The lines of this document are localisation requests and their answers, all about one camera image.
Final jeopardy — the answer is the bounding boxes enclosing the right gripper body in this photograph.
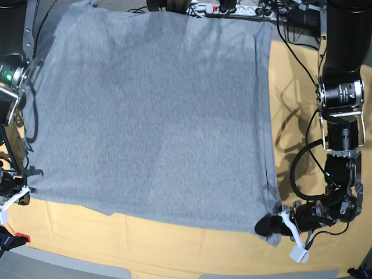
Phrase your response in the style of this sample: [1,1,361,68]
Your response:
[1,170,37,211]

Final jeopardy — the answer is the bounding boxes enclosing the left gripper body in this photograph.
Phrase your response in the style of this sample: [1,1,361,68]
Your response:
[279,201,334,250]

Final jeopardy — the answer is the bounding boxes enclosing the grey t-shirt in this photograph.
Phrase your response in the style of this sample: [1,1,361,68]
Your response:
[23,1,281,233]

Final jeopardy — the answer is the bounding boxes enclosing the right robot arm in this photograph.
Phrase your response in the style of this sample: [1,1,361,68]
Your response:
[1,1,39,213]

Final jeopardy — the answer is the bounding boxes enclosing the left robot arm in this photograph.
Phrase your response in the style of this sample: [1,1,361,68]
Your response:
[255,1,371,251]

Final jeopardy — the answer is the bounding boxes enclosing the yellow table cloth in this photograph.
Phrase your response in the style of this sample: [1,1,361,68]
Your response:
[6,41,371,278]

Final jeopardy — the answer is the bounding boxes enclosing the red black clamp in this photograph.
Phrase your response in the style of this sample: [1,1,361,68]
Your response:
[1,226,31,251]

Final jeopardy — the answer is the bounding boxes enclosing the black clamp right corner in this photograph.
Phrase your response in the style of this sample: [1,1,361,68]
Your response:
[348,265,371,279]

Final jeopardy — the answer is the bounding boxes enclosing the black power adapter box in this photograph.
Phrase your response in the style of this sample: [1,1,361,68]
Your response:
[288,9,320,30]

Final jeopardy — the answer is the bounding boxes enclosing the white power strip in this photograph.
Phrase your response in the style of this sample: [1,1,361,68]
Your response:
[186,1,277,22]

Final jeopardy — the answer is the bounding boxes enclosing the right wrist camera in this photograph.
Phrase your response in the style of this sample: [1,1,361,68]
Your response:
[0,210,9,226]

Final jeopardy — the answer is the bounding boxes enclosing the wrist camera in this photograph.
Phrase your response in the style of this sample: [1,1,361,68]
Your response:
[0,210,9,226]
[289,245,309,263]

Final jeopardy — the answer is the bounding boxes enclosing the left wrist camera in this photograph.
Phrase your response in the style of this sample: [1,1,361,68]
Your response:
[289,245,309,263]

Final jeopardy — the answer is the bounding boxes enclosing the black robot base post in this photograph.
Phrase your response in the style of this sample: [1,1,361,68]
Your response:
[146,0,191,14]

